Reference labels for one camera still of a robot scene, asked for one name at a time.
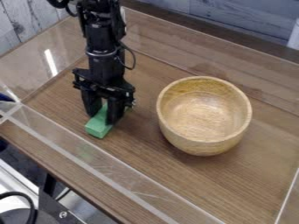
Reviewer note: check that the green rectangular block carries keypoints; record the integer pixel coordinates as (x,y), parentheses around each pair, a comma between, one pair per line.
(96,126)

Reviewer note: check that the black metal bracket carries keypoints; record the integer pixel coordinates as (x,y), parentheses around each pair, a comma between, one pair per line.
(52,212)

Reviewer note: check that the brown wooden bowl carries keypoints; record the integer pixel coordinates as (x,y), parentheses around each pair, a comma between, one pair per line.
(204,114)

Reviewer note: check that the clear acrylic barrier wall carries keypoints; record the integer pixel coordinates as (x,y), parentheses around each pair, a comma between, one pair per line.
(131,174)

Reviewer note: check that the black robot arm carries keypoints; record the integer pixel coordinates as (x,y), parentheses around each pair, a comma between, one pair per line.
(101,24)

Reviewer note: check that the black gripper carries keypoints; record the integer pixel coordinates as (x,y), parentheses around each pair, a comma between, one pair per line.
(103,81)

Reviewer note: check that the black table leg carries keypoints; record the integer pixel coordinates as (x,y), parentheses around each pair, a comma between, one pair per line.
(49,184)

